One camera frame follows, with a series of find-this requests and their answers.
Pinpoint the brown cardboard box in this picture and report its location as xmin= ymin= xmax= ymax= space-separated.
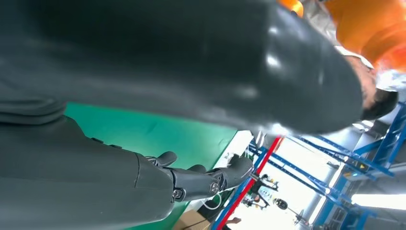
xmin=172 ymin=209 xmax=212 ymax=230

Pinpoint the long ceiling light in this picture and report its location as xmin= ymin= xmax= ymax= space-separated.
xmin=350 ymin=194 xmax=406 ymax=211

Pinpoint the person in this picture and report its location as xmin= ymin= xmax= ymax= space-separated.
xmin=299 ymin=0 xmax=400 ymax=121
xmin=222 ymin=217 xmax=242 ymax=230

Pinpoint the green table mat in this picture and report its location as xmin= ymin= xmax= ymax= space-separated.
xmin=65 ymin=102 xmax=238 ymax=230

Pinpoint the blue steel rack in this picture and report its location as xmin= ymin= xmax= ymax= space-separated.
xmin=211 ymin=101 xmax=406 ymax=230

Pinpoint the red pole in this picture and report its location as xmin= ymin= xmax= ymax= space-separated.
xmin=215 ymin=136 xmax=284 ymax=230

